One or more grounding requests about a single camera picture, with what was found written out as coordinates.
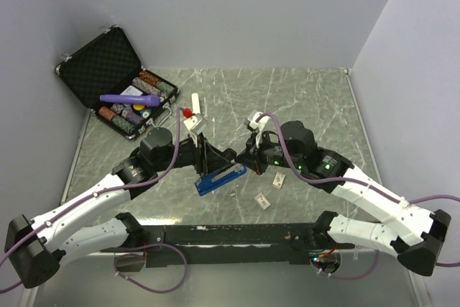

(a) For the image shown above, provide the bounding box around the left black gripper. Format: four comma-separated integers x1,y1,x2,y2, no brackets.
154,130,231,175

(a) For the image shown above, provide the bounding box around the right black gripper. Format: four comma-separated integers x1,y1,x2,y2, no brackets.
234,128,304,175

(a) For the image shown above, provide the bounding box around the blue stapler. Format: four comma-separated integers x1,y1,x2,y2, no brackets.
195,163,247,196

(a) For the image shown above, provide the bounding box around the white stapler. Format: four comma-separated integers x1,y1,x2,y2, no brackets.
191,93,201,114

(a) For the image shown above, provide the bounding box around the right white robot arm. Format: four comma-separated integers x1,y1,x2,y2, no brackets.
236,112,451,277

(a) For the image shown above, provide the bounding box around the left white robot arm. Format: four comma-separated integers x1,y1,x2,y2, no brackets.
4,128,247,288

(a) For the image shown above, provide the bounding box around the staple box with red label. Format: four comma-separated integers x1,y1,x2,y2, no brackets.
272,172,285,189

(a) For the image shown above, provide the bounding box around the small white staple box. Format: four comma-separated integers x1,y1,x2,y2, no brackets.
254,193,271,210

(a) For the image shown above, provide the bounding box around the black poker chip case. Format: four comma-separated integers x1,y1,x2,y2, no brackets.
55,25,180,140

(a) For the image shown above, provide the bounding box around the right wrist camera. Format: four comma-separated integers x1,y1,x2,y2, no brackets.
245,110,270,148

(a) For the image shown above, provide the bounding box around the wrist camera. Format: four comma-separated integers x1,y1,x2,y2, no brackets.
245,110,270,148
182,108,208,147

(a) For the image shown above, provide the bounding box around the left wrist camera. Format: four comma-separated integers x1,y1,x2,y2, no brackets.
182,108,208,147

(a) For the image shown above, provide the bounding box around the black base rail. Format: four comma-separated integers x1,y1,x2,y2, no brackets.
104,223,354,267

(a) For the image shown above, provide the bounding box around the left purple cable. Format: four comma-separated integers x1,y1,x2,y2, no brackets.
0,106,190,293

